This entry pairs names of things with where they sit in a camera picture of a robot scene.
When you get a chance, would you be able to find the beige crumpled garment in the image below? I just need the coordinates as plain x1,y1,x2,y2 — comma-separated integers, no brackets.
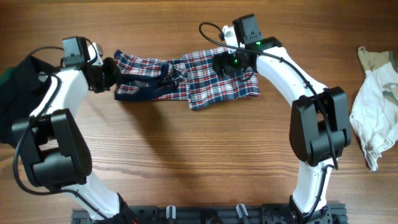
349,46,397,171

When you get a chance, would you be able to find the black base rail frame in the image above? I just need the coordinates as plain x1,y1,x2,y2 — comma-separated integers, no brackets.
71,203,348,224

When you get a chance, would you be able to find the black folded polo shirt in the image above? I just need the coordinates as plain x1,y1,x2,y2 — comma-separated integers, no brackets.
1,56,59,147

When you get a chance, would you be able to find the plaid sleeveless shirt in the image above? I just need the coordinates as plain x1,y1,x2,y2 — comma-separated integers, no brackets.
114,47,260,110

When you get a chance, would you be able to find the green folded shirt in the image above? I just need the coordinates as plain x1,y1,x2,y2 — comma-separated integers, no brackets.
0,67,14,86

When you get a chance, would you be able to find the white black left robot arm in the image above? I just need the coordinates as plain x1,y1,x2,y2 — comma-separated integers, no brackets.
12,56,139,223

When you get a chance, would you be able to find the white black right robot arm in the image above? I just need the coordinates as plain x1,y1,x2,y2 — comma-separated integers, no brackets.
212,37,351,223

